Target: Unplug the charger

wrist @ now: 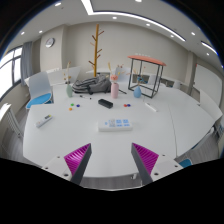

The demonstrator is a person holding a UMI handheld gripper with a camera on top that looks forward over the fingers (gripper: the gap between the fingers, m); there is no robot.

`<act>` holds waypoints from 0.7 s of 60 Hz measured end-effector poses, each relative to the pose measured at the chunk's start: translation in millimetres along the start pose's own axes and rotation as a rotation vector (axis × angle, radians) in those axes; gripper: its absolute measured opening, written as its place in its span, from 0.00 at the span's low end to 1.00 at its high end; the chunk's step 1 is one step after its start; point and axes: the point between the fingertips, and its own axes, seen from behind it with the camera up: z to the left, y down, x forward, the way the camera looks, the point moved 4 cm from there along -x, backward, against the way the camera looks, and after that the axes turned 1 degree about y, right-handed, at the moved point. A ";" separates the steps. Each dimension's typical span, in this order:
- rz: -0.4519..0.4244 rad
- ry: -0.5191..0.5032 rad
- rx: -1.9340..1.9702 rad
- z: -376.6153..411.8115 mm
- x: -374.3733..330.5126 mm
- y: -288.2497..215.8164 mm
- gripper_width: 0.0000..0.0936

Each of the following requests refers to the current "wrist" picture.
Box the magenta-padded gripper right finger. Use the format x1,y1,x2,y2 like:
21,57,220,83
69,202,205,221
131,143,184,186

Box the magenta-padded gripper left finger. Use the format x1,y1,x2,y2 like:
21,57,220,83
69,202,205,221
42,143,92,186

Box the white power strip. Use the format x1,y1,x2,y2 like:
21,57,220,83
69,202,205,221
97,118,134,132

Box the white remote control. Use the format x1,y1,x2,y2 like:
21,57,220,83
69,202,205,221
35,114,53,129

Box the white flat bar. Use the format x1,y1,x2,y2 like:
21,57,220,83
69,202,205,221
144,101,158,113

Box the black rectangular box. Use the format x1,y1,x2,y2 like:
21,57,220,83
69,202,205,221
97,98,114,109

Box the blue vase with stems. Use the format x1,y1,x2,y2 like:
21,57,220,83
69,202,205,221
131,68,149,99

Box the green vase with twigs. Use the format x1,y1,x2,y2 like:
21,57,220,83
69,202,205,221
63,61,74,98

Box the white chair with blue cushion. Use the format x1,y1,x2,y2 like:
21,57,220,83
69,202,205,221
25,71,54,111

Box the grey backpack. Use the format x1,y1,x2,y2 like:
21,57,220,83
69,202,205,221
71,74,112,95

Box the pink vase with flowers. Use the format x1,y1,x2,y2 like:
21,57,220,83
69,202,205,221
107,62,125,100

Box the white chairs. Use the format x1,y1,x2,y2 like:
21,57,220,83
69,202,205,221
113,65,183,90

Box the black-framed orange-topped side table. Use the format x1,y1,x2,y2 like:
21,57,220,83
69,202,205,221
127,54,167,99

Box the grey curtain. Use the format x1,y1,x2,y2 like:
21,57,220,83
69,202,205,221
20,40,34,87

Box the window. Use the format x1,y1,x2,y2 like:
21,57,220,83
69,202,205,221
0,46,24,101

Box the wooden coat stand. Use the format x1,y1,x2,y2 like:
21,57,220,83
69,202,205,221
88,23,105,78

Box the short ceiling strip light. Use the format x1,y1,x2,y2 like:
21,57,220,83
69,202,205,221
200,40,218,54

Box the long ceiling strip light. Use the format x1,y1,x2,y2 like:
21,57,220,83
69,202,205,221
80,0,186,43

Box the round ceiling spotlights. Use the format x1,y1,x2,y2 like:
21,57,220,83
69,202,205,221
19,0,212,56

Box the white wall board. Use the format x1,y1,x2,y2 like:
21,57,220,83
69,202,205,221
193,63,224,108

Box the round wall clock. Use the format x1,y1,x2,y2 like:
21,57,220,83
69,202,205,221
45,37,56,48

